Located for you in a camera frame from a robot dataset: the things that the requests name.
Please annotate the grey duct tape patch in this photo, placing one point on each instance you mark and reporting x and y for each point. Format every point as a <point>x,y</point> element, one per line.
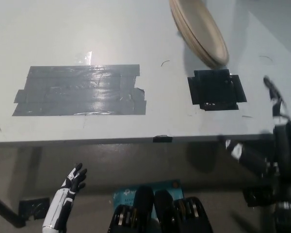
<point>82,92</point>

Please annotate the black floor tape patch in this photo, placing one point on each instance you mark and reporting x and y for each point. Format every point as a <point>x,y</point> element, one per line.
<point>257,197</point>
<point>34,208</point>

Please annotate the teal cardboard box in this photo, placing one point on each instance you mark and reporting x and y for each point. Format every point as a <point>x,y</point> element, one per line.
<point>126,196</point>

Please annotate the clear tape piece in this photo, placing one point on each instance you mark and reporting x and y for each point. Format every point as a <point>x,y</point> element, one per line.
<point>85,57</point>

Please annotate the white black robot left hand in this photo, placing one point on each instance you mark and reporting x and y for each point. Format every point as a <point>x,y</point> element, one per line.
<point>63,201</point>

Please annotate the stack of beige paper plates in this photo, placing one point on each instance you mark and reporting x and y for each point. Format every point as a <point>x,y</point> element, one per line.
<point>203,31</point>

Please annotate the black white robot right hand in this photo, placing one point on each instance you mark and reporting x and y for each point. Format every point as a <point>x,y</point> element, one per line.
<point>286,165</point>

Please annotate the black tape square patch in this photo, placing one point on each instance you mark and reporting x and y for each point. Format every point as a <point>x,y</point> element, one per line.
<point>215,89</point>

